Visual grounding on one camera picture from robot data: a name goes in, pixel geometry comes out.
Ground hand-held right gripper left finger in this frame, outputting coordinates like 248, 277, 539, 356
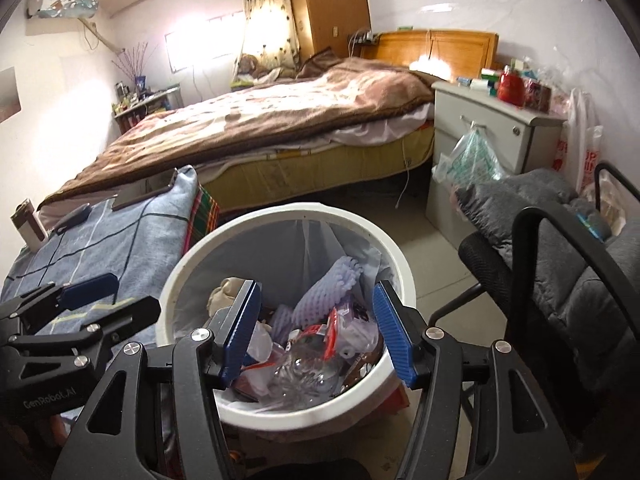
65, 280, 263, 480

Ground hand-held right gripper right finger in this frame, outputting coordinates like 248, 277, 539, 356
372, 280, 566, 480

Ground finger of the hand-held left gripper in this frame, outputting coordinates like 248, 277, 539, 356
10, 296, 162, 361
0, 273, 120, 333

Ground small red carton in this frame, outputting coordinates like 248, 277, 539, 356
322, 308, 353, 361

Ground clear plastic bottle red cap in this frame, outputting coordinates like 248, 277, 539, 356
270, 335, 351, 406

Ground lilac foam fruit net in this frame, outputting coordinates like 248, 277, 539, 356
292, 255, 363, 331

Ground white round trash bin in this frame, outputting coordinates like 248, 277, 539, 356
155, 202, 418, 431

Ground dark blue glasses case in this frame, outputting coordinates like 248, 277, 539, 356
52, 203, 92, 236

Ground brown and white tall carton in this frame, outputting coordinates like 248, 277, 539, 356
11, 199, 48, 253

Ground dark smartphone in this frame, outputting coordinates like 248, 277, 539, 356
111, 169, 180, 211

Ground colourful striped cloth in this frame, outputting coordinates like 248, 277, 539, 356
182, 185, 221, 253

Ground black office chair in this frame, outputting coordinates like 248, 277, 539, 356
425, 160, 640, 441

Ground yellow bed mattress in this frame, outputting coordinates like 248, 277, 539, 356
195, 120, 435, 213

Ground grey padded jacket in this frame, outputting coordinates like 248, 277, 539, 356
450, 167, 640, 396

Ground hanging clear plastic bag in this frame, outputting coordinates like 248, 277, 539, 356
431, 125, 506, 186

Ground cluttered small desk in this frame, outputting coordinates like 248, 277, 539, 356
111, 85, 182, 133

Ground brown bed blanket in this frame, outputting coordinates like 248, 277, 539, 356
39, 47, 435, 208

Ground dried branches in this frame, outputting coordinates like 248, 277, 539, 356
111, 42, 158, 81

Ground white nightstand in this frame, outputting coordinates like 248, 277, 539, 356
425, 80, 568, 248

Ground white air conditioner pipe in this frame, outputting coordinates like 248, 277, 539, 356
80, 17, 126, 56

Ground stack of small boxes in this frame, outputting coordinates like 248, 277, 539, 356
457, 67, 503, 98

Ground brown teddy bear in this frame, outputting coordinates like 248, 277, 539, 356
235, 54, 281, 83

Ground red jar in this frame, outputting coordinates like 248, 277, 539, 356
496, 65, 525, 107

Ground bright window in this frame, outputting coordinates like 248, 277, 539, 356
164, 12, 248, 75

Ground white plastic bag red print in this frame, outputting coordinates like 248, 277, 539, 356
555, 87, 603, 196

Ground red patterned tin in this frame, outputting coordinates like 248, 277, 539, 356
522, 79, 552, 112

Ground wooden headboard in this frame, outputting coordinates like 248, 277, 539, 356
361, 30, 500, 81

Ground dotted curtain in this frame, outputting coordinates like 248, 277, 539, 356
241, 0, 303, 73

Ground wooden wardrobe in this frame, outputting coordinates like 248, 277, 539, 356
284, 0, 373, 61

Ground silver wall panel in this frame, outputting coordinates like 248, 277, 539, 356
0, 66, 23, 123

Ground wall air conditioner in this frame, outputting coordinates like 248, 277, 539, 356
25, 0, 100, 21

